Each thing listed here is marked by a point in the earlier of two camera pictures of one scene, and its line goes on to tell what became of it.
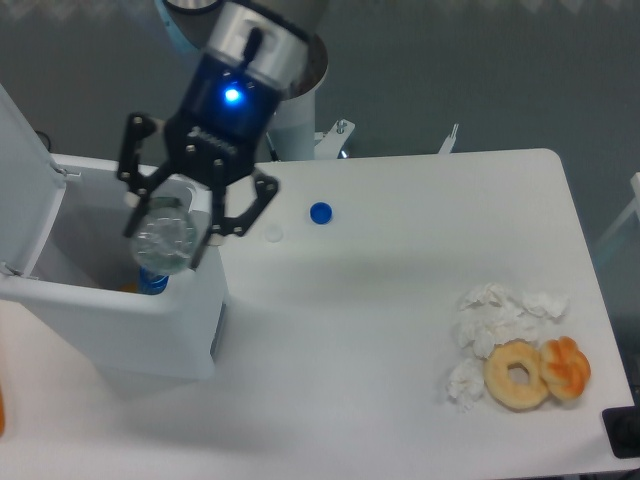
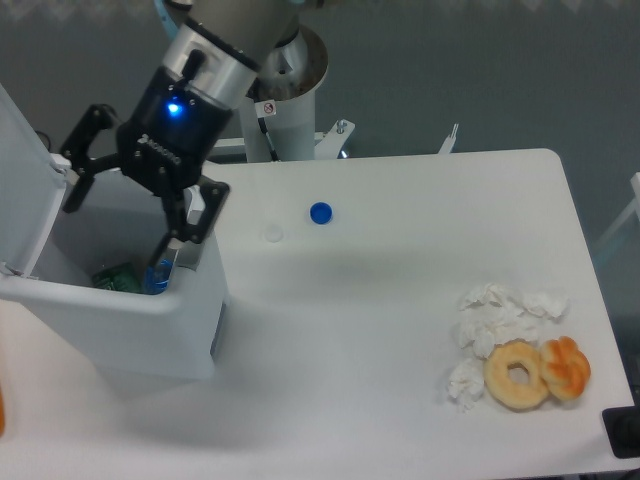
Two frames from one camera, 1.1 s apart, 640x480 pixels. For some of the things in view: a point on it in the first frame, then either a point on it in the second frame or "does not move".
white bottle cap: [274, 234] does not move
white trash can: [87, 289] does not move
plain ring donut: [500, 386] does not move
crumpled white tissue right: [546, 302] does not move
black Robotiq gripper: [223, 117] → [169, 135]
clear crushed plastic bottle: [164, 240] → [124, 278]
